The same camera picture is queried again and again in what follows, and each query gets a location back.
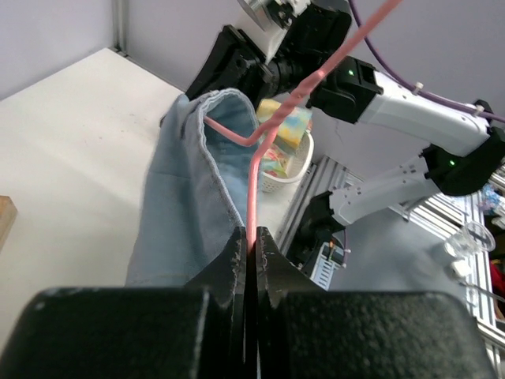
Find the white perforated plastic basket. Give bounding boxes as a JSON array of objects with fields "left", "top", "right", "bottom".
[{"left": 260, "top": 131, "right": 314, "bottom": 193}]

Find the wooden clothes rack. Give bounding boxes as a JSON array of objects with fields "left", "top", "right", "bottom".
[{"left": 0, "top": 195, "right": 18, "bottom": 250}]

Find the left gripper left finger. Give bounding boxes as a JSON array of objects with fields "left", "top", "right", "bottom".
[{"left": 1, "top": 228, "right": 247, "bottom": 378}]

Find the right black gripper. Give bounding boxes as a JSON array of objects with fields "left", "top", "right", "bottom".
[{"left": 185, "top": 1, "right": 352, "bottom": 106}]

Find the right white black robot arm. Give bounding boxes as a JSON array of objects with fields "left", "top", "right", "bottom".
[{"left": 186, "top": 1, "right": 504, "bottom": 275}]

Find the white slotted cable duct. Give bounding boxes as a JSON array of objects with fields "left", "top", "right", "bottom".
[{"left": 310, "top": 238, "right": 348, "bottom": 291}]

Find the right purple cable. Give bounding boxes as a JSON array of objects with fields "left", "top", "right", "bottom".
[{"left": 346, "top": 0, "right": 505, "bottom": 123}]

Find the light blue denim skirt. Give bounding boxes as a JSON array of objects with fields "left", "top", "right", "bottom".
[{"left": 125, "top": 88, "right": 258, "bottom": 287}]

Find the pastel floral cloth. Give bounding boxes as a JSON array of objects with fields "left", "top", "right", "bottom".
[{"left": 261, "top": 107, "right": 312, "bottom": 176}]

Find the pink wire hanger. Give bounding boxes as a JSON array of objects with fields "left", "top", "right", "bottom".
[{"left": 204, "top": 0, "right": 401, "bottom": 254}]

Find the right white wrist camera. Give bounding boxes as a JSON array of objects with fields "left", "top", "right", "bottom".
[{"left": 235, "top": 0, "right": 311, "bottom": 63}]

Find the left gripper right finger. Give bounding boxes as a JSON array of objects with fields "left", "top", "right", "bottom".
[{"left": 256, "top": 227, "right": 496, "bottom": 378}]

